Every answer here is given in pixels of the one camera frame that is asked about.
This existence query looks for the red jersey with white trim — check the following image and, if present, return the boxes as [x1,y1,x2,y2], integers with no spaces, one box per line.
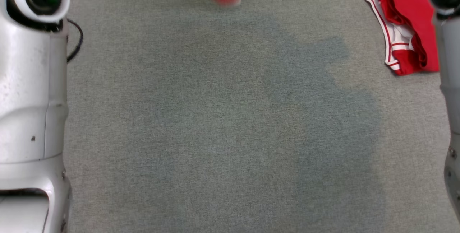
[364,0,440,76]

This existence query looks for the teal-plug left camera cable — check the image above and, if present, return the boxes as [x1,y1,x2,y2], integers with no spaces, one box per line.
[66,18,84,64]

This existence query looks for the grey fabric upholstered surface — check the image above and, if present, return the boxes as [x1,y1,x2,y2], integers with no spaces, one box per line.
[64,0,450,233]

